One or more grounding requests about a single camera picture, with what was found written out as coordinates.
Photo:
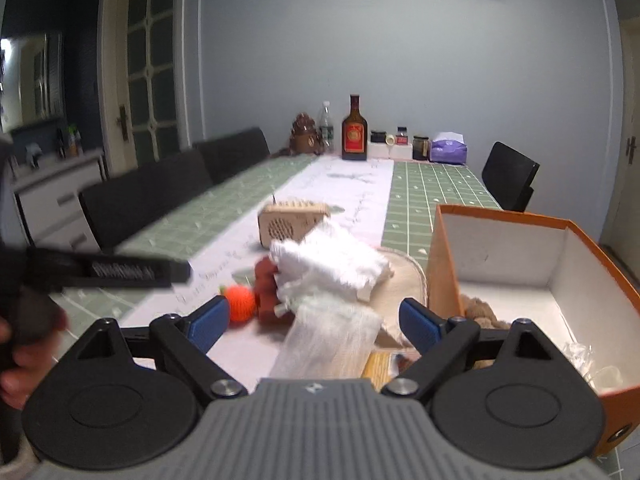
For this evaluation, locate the white cabinet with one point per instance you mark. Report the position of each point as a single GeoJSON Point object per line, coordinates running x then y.
{"type": "Point", "coordinates": [55, 200]}

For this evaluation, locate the tall dark glass jar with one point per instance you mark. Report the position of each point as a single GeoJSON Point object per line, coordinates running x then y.
{"type": "Point", "coordinates": [421, 147]}

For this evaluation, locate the green checked tablecloth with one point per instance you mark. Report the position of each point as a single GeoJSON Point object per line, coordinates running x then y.
{"type": "Point", "coordinates": [425, 195]}

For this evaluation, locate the red sponge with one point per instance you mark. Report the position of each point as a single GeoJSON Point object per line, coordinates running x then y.
{"type": "Point", "coordinates": [265, 290]}

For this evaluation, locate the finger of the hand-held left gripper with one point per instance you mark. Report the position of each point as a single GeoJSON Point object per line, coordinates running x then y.
{"type": "Point", "coordinates": [115, 271]}

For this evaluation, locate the beige satin-edged bib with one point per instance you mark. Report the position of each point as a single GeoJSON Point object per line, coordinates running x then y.
{"type": "Point", "coordinates": [400, 275]}

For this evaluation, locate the orange crochet ball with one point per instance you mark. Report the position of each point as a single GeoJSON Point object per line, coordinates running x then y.
{"type": "Point", "coordinates": [241, 306]}

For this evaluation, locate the glass panel door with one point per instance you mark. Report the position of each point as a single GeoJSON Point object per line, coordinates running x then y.
{"type": "Point", "coordinates": [150, 75]}

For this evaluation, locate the grey cloth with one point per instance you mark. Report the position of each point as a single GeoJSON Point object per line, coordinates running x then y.
{"type": "Point", "coordinates": [33, 154]}

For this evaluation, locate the brown liquor bottle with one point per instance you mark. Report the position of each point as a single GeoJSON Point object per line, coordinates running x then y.
{"type": "Point", "coordinates": [354, 135]}

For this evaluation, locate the wooden radio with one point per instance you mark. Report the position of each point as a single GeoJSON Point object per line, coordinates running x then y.
{"type": "Point", "coordinates": [290, 222]}

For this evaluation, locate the spray bottle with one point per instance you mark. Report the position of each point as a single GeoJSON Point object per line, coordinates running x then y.
{"type": "Point", "coordinates": [75, 141]}

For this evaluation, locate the white gauze cloth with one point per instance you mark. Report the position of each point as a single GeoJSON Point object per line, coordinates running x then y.
{"type": "Point", "coordinates": [325, 280]}

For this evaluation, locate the clear plastic bag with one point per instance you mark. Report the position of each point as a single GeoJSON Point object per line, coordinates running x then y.
{"type": "Point", "coordinates": [590, 365]}

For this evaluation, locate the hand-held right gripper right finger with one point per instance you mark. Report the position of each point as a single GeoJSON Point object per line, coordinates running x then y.
{"type": "Point", "coordinates": [419, 322]}

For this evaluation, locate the orange cardboard box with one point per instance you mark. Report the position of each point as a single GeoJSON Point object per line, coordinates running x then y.
{"type": "Point", "coordinates": [505, 260]}

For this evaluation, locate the person's left hand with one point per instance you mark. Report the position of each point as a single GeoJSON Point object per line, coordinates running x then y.
{"type": "Point", "coordinates": [25, 375]}

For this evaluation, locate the yellow satin cloth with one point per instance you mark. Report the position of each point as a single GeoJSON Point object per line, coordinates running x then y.
{"type": "Point", "coordinates": [382, 367]}

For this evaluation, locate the clear water bottle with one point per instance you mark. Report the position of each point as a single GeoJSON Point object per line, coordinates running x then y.
{"type": "Point", "coordinates": [326, 127]}

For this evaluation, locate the red label jar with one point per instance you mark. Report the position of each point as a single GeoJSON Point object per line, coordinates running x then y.
{"type": "Point", "coordinates": [402, 137]}

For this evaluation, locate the wall mirror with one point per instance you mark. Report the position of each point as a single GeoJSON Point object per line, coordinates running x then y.
{"type": "Point", "coordinates": [35, 80]}

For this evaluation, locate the brown bear figure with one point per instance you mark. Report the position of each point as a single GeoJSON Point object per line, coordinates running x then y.
{"type": "Point", "coordinates": [305, 135]}

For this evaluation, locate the black chair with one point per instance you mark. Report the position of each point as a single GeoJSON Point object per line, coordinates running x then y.
{"type": "Point", "coordinates": [145, 200]}
{"type": "Point", "coordinates": [510, 175]}
{"type": "Point", "coordinates": [232, 155]}

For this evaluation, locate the purple tissue pack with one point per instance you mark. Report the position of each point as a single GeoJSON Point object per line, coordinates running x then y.
{"type": "Point", "coordinates": [449, 150]}

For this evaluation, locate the brown plush toy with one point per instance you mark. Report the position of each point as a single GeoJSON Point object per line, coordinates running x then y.
{"type": "Point", "coordinates": [481, 310]}

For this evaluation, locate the black bottle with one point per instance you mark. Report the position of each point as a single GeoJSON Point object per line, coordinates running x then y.
{"type": "Point", "coordinates": [61, 144]}

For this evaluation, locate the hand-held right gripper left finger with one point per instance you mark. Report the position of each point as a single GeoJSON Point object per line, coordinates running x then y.
{"type": "Point", "coordinates": [210, 322]}

